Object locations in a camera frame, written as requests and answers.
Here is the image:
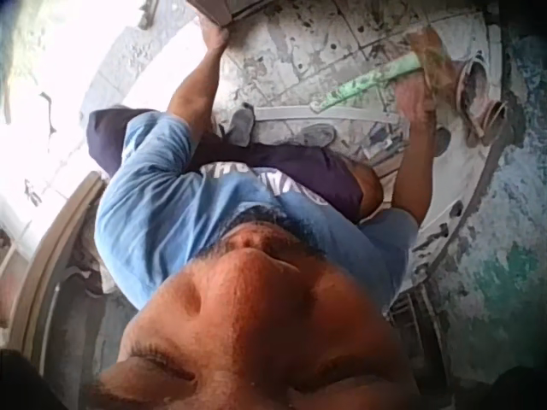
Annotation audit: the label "brown wooden frame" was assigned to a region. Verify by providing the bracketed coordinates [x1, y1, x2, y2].
[19, 169, 106, 358]

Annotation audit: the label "brown box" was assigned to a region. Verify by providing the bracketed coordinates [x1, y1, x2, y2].
[186, 0, 277, 28]

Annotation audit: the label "white curved pipe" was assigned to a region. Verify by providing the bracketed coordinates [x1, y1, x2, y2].
[251, 103, 373, 127]

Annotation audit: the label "green hose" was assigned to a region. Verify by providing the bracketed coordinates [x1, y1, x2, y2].
[309, 56, 425, 114]

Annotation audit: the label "person's left hand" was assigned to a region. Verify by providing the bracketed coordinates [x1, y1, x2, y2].
[198, 15, 232, 55]

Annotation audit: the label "person's right hand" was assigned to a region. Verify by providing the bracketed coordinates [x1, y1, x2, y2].
[395, 79, 435, 127]

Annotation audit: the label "grey metal rack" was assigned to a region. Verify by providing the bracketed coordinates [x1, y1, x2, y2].
[386, 279, 452, 388]

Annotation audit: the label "brown straw hand broom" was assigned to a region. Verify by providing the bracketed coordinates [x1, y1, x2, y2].
[404, 29, 459, 115]

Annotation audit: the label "person's legs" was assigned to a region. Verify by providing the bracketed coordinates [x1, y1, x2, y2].
[85, 102, 384, 226]

